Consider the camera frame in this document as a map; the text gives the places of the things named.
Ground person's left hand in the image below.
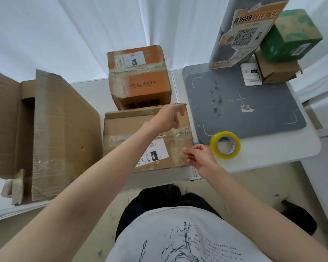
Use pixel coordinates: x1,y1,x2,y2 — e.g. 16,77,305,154
145,104,185,137

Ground person's right hand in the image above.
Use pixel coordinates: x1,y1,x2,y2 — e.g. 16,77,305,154
182,144,219,179

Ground person's right forearm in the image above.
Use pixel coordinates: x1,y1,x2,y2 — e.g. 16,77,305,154
199,163,328,262

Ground person's left forearm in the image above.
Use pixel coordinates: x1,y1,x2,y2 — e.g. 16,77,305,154
0,123,159,262

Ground yellow packing tape roll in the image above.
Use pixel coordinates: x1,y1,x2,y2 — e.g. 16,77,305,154
209,131,241,160

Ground orange taped cardboard box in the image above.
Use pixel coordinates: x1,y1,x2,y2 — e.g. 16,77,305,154
107,45,172,111

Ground brown taped cardboard box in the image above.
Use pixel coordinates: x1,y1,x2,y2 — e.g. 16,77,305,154
102,103,194,173

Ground black trousers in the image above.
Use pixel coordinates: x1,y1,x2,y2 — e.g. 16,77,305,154
115,184,223,241

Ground grey scale platform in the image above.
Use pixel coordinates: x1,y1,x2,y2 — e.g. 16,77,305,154
182,63,307,145

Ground small white labelled packet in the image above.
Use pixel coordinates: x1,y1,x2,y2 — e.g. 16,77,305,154
240,63,262,87

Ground white printed t-shirt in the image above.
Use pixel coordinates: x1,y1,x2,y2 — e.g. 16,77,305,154
106,206,266,262

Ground small brown cardboard box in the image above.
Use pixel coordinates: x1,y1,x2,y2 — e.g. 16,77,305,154
254,47,303,84

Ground large open cardboard box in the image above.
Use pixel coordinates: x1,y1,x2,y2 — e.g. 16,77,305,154
0,69,103,205

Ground orange and white paper sign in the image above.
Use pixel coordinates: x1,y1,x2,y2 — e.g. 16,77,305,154
211,0,289,69

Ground black shoe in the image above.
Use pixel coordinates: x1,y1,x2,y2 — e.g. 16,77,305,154
280,199,318,236

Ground green cardboard box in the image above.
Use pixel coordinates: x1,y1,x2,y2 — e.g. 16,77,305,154
259,9,323,63

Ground grey metal post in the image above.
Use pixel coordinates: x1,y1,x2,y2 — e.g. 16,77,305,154
208,0,291,70

